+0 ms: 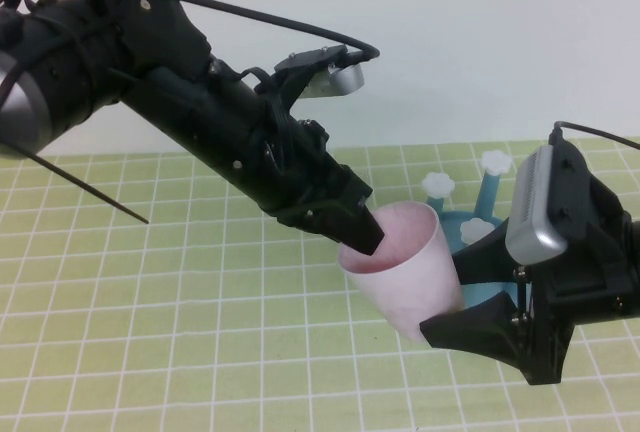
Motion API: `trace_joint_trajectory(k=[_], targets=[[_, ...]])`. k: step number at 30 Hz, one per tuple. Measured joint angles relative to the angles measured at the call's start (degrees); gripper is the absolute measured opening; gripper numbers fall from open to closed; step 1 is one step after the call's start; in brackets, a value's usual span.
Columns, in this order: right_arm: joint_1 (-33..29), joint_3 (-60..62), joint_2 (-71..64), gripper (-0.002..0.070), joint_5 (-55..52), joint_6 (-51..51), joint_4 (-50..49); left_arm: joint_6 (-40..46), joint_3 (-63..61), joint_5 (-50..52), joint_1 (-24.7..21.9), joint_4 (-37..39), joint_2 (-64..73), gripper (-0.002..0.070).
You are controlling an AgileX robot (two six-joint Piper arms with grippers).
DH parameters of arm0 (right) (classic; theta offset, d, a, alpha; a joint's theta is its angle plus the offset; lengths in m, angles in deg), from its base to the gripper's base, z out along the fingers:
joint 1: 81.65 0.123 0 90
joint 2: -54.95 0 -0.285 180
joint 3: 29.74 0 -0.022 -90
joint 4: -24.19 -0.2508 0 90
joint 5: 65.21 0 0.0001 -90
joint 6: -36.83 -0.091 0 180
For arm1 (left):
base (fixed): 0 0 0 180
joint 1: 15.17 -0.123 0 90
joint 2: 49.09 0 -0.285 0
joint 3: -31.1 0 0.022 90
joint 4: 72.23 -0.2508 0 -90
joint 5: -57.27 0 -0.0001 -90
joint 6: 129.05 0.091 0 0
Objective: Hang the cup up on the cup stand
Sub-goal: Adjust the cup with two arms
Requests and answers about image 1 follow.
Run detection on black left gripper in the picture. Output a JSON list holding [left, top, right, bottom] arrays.
[[234, 96, 386, 257]]

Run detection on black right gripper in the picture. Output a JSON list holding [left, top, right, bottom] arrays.
[[418, 216, 626, 386]]

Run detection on pink plastic cup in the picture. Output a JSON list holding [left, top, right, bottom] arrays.
[[337, 203, 464, 343]]

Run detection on blue cup stand white caps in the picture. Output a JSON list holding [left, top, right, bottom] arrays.
[[421, 150, 526, 311]]

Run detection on green checked tablecloth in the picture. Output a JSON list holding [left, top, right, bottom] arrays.
[[0, 135, 640, 432]]

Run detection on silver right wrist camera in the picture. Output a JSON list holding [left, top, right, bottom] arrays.
[[504, 145, 569, 266]]

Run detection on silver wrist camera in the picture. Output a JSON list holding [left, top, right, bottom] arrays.
[[504, 145, 569, 266], [299, 61, 364, 101]]

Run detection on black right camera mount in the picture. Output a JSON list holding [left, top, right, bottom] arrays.
[[547, 136, 632, 298]]

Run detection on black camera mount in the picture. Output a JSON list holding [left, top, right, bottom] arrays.
[[547, 136, 632, 298], [272, 44, 351, 118]]

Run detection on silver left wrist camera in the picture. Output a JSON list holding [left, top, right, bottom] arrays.
[[299, 61, 364, 101]]

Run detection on black right camera cable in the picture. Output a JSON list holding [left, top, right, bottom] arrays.
[[549, 121, 640, 149]]

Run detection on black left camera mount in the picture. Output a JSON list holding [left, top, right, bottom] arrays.
[[272, 44, 351, 118]]

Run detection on thick black left camera cable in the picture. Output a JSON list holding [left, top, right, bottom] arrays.
[[0, 0, 381, 63]]

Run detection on thin black stiff cable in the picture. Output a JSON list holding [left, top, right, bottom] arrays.
[[0, 136, 150, 225]]

